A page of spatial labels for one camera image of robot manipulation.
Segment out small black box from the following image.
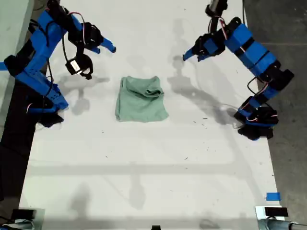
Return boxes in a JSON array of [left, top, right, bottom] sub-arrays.
[[11, 208, 36, 219], [264, 207, 288, 218]]

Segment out black tripod leg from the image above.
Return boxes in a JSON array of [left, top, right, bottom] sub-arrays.
[[28, 20, 39, 33]]

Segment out pale grey side table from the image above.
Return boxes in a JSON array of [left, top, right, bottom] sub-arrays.
[[0, 0, 35, 142]]

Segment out pale green T-shirt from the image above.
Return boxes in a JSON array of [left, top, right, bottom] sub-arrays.
[[114, 75, 169, 123]]

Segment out black grey camera box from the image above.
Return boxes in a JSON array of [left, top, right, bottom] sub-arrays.
[[205, 0, 228, 17]]

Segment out black camera stalk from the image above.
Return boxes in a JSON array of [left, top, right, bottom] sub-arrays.
[[75, 43, 85, 59], [207, 15, 218, 34]]

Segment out grey metal tube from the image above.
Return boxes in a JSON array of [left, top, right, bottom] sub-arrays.
[[260, 219, 307, 230], [0, 219, 33, 230]]

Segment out black camera box white label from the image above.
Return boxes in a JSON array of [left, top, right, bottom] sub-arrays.
[[65, 54, 94, 81]]

